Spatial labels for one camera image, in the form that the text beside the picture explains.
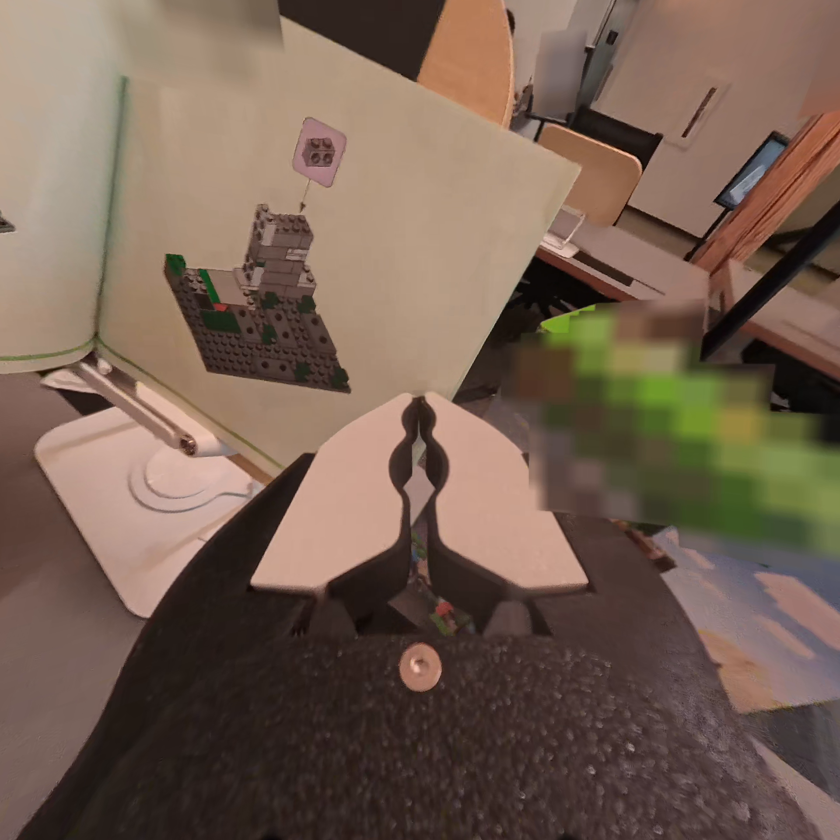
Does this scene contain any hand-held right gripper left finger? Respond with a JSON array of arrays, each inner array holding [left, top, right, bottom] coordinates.
[[249, 394, 421, 599]]

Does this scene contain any black rod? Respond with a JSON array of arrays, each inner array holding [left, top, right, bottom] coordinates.
[[697, 202, 840, 363]]

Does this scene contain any grey table with brown edge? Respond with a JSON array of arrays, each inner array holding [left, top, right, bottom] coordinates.
[[533, 218, 711, 304]]

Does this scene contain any white wooden book stand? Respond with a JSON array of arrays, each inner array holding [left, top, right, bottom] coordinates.
[[34, 0, 517, 619]]

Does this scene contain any light wooden stand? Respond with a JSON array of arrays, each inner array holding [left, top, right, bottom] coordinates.
[[537, 123, 645, 256]]

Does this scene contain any wall screen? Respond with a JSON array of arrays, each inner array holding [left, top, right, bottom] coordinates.
[[713, 130, 793, 212]]

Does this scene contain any green toy set box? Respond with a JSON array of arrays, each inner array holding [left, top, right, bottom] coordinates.
[[394, 305, 840, 718]]

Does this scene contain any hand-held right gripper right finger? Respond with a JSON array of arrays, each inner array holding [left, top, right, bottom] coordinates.
[[420, 392, 589, 597]]

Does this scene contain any dark panel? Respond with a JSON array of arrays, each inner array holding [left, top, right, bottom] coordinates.
[[277, 0, 448, 81]]

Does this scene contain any building instruction booklet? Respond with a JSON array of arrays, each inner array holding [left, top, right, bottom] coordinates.
[[0, 0, 583, 471]]

